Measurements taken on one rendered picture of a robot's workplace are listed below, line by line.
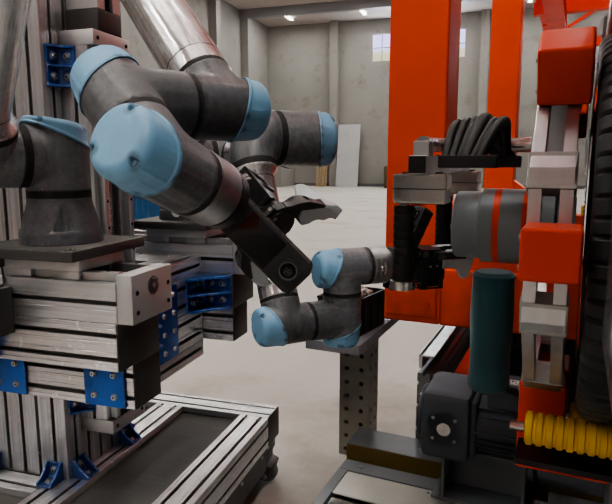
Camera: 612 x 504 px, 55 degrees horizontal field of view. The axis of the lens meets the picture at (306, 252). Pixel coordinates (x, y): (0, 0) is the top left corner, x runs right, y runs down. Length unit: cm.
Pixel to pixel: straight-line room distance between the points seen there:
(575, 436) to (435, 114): 89
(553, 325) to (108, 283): 73
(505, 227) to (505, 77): 251
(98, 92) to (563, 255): 57
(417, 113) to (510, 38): 201
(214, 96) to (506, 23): 303
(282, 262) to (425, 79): 107
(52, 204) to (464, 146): 73
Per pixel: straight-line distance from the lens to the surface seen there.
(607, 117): 88
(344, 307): 112
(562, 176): 88
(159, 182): 55
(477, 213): 111
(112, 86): 62
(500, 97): 356
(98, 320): 112
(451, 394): 152
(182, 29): 77
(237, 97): 69
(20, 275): 121
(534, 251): 80
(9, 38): 100
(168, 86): 65
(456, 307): 165
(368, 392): 195
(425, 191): 98
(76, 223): 115
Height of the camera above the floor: 97
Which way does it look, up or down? 9 degrees down
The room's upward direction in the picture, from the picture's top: straight up
